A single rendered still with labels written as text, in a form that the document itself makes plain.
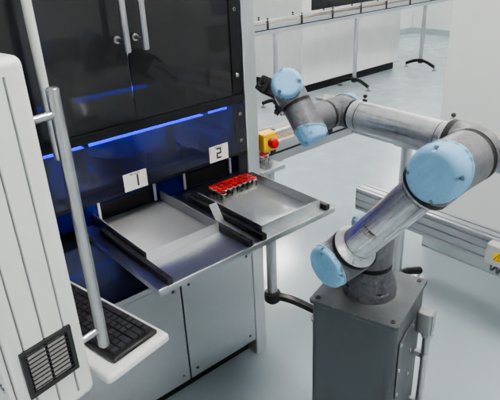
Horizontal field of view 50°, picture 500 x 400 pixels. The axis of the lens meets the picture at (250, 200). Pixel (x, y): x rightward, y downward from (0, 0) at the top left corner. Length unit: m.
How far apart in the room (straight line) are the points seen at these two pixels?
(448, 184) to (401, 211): 0.15
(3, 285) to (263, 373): 1.58
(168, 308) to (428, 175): 1.26
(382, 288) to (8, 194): 0.98
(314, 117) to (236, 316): 1.22
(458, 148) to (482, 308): 1.95
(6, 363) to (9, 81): 0.54
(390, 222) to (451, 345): 1.55
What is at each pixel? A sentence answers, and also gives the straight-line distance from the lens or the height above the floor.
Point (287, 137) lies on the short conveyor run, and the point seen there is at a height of 0.93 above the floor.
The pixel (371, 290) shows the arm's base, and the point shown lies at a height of 0.83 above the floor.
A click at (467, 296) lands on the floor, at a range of 3.05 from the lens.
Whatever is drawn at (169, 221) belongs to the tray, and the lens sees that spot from 1.80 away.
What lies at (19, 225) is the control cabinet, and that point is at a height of 1.26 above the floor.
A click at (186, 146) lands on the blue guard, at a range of 1.87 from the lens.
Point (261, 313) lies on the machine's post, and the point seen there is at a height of 0.21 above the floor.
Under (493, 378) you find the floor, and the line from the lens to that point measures 2.61.
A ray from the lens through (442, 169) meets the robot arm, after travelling 1.08.
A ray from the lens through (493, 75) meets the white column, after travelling 2.94.
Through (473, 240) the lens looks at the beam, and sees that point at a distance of 2.51.
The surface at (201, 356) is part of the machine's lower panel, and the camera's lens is 2.32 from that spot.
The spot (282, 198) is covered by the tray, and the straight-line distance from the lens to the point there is 1.90.
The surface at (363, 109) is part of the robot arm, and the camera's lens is 1.37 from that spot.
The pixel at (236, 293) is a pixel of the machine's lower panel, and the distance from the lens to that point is 2.28.
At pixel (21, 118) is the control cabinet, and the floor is 1.45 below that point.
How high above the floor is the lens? 1.71
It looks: 26 degrees down
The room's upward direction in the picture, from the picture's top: 3 degrees counter-clockwise
